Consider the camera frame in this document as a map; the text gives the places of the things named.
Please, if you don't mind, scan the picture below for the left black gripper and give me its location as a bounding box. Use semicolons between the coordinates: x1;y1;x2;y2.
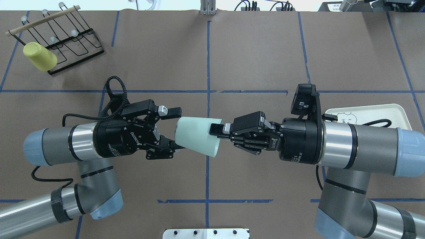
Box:
93;100;185;160

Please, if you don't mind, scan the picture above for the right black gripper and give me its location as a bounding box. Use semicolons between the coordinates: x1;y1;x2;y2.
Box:
209;112;323;165

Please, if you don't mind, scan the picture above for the pale green cup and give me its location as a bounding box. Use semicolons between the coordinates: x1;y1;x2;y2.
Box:
175;117;222;157

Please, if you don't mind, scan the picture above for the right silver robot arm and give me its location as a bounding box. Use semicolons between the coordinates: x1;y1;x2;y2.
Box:
209;112;424;239

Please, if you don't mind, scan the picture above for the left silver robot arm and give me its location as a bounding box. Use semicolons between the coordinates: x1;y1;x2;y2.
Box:
1;99;182;239

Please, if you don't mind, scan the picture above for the cream plastic tray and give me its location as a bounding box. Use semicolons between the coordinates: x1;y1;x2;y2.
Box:
325;104;412;130

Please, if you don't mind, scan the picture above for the yellow cup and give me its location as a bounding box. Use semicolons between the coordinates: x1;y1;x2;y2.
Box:
23;42;57;71

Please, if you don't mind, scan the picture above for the metal cup on desk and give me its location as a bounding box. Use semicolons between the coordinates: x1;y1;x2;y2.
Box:
339;0;358;12

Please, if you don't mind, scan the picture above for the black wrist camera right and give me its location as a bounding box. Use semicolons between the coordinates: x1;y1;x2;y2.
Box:
291;84;322;121

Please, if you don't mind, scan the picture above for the metal base plate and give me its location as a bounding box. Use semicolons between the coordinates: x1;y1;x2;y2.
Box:
162;228;250;239

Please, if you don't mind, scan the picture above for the black wire cup rack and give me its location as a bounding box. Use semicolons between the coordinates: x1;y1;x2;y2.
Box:
5;2;105;75

